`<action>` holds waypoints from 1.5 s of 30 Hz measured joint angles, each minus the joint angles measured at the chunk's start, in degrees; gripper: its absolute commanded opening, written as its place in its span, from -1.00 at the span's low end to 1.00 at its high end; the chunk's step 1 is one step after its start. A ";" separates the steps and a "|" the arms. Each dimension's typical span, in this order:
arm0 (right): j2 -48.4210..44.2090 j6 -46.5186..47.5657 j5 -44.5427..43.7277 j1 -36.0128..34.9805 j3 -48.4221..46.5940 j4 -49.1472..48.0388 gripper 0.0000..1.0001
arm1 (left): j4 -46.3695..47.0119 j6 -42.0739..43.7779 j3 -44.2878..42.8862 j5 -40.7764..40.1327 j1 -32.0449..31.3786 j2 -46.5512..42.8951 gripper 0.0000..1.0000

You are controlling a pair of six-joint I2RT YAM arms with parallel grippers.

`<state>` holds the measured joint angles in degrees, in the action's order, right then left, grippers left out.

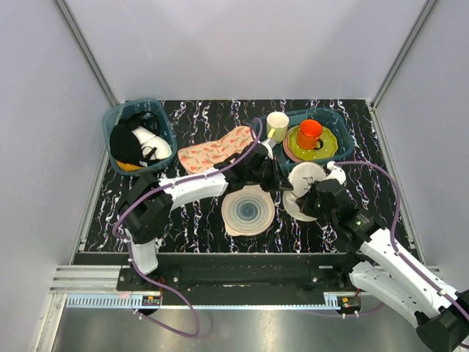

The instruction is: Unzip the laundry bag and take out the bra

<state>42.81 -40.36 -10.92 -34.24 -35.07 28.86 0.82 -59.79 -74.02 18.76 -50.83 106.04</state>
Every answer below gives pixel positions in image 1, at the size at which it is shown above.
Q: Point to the white bra in bin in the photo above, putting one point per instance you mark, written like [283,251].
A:
[153,148]

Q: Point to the swirl pattern ceramic plate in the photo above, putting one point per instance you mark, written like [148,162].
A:
[247,212]

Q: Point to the right teal plastic tray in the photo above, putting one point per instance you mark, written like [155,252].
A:
[337,141]

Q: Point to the pale yellow mug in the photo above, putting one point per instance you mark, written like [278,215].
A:
[277,126]

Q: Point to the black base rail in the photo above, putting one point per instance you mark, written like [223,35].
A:
[222,279]

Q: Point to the pink floral laundry bag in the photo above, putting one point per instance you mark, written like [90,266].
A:
[201,157]

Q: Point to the black garment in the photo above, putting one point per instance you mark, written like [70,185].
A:
[124,145]

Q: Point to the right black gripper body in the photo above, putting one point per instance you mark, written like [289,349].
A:
[327,214]

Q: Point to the white mesh laundry bag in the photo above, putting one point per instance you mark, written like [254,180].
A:
[302,177]

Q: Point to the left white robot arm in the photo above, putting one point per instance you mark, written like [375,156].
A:
[151,200]

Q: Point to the yellow garment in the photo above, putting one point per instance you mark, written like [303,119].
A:
[126,167]

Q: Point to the pink plate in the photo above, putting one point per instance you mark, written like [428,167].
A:
[288,151]

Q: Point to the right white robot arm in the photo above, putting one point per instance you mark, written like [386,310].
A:
[379,264]

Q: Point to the orange mug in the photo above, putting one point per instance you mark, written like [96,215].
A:
[309,135]

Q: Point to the left teal plastic bin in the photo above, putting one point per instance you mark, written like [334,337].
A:
[125,110]

